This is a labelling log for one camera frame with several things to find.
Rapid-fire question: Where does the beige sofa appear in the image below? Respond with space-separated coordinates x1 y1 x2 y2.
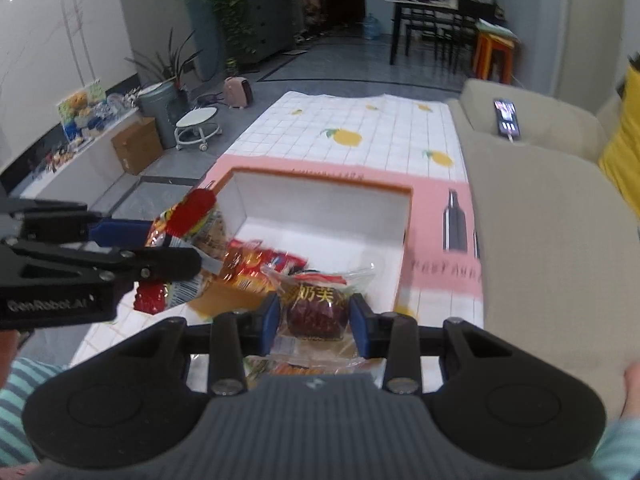
446 77 640 421

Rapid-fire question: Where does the stack of papers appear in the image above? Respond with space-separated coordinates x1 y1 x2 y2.
475 17 521 43

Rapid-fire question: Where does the round dark red snack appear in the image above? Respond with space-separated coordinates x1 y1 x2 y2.
260 262 381 356

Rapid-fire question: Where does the red potato stick packet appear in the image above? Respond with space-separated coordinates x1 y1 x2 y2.
132 187 231 313

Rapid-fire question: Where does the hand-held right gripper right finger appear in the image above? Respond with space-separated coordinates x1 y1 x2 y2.
349 294 503 395

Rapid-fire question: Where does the black smartphone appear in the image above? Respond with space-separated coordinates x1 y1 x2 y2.
493 99 522 141

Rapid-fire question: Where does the dark dining table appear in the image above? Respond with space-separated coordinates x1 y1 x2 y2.
385 0 506 66

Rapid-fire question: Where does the grey drawer cabinet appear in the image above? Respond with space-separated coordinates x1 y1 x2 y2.
245 0 298 61

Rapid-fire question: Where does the trailing pothos plant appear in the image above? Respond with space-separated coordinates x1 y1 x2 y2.
202 0 261 63

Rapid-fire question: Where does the long leaf potted plant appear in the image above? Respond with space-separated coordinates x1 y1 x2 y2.
125 27 203 91

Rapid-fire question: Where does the dark dining chair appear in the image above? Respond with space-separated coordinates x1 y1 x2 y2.
402 12 442 48
435 0 481 63

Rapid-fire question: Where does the brown cardboard carton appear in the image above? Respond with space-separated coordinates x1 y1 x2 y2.
111 116 165 176

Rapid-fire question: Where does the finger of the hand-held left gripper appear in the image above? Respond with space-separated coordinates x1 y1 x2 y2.
0 241 203 292
0 199 154 248

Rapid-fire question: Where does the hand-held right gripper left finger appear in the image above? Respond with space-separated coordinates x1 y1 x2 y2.
112 292 281 397

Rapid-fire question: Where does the grey trash can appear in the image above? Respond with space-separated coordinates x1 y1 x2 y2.
136 80 187 150

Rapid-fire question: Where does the person's left leg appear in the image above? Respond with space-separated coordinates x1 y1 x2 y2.
0 357 68 466

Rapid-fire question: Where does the white low console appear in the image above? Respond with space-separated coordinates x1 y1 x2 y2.
0 105 146 201

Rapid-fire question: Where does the person's bare foot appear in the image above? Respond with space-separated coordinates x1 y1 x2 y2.
622 360 640 418

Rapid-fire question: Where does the orange stool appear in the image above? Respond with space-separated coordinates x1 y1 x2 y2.
472 30 518 86

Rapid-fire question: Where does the white rolling stool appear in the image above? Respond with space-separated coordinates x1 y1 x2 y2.
175 106 223 152

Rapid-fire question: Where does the yellow cushion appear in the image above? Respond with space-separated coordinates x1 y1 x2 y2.
597 62 640 206

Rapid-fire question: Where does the orange cardboard box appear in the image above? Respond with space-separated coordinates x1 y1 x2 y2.
192 166 416 326

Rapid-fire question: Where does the person's right leg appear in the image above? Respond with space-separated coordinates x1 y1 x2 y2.
592 417 640 480

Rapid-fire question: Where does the teddy bear picture board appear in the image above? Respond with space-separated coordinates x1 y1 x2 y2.
56 79 108 141

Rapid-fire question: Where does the chequered lemon print tablecloth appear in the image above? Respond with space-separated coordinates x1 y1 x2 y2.
70 91 486 396

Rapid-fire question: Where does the large red snack packet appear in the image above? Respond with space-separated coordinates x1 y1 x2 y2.
220 240 308 293

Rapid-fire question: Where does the person's leg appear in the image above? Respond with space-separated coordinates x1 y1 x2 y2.
0 357 68 466
592 417 640 480

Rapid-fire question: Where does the pink space heater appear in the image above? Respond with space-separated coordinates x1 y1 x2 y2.
223 76 256 110

